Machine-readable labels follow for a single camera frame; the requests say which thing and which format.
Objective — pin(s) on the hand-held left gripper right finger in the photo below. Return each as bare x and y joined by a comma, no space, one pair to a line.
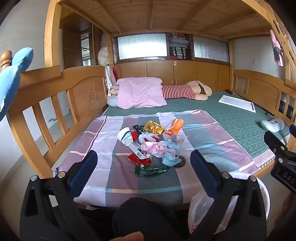
203,170

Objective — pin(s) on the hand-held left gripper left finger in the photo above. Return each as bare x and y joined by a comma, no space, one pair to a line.
86,165

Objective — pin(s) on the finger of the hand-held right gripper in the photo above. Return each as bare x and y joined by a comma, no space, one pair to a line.
272,141
293,131

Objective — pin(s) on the light blue pack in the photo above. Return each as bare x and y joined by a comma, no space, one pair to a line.
168,158

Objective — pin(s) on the white waste bin with liner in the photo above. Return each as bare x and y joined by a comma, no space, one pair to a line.
201,208

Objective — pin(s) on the clear plastic wrapper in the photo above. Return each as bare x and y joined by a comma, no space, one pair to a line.
174,141

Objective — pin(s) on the white paper cup blue stripes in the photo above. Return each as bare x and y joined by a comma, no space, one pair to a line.
124,136

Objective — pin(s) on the orange wrapper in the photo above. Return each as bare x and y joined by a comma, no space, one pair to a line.
174,127

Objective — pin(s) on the pink plastic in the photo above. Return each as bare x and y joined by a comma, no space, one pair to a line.
155,149

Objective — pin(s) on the green printed wrapper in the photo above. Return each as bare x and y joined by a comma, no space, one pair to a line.
150,171

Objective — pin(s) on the white box with barcode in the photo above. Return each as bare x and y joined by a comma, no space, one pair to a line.
136,149

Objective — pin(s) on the red paper package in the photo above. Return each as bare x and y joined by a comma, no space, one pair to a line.
138,160

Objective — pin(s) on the red snack wrapper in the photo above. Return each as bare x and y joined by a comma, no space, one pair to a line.
134,135

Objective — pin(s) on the white plastic bag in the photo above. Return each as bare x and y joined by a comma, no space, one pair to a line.
148,138

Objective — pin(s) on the dark green snack wrapper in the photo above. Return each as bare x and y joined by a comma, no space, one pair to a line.
138,129

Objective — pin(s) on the yellow chip bag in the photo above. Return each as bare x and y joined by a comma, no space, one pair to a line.
153,128

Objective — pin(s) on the person's left hand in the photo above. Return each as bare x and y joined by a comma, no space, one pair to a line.
129,236

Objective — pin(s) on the white handheld mite vacuum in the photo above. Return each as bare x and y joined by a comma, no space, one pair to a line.
272,125

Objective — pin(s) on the purple grey checked blanket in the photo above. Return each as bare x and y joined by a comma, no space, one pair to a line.
104,162

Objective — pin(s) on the green patterned bed mat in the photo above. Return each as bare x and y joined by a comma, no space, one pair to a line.
219,129

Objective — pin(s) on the white framed board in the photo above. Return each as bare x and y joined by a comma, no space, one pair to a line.
235,103

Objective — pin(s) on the small dark red box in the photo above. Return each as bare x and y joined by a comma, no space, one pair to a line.
229,91

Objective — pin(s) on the light blue cushion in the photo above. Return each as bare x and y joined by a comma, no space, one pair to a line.
112,100

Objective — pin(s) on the plush toy with striped shirt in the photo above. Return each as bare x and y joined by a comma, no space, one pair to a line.
178,91

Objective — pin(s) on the pink hanging cloth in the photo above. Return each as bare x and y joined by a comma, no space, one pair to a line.
277,48

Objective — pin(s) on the pink pillow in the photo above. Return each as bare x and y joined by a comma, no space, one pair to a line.
138,92

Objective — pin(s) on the white and red hung cloth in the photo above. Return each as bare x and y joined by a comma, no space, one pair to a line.
112,78

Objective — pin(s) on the blue plush toy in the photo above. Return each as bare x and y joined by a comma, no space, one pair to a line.
9,85

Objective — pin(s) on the ribbed glass window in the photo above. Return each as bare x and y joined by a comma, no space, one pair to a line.
141,46
210,48

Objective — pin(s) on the white wrapped bedding bundle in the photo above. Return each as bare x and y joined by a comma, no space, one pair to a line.
103,53

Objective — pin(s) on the striped storage bag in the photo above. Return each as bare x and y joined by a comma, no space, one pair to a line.
178,52

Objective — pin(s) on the wooden wardrobe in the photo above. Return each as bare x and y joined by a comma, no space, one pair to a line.
71,46

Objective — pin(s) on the white storage bags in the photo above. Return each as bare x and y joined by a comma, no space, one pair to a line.
178,39

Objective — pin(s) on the wooden bunk bed frame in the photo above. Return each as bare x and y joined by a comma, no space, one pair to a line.
85,92

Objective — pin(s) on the wooden wall cabinet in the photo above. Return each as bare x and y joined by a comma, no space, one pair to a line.
157,69

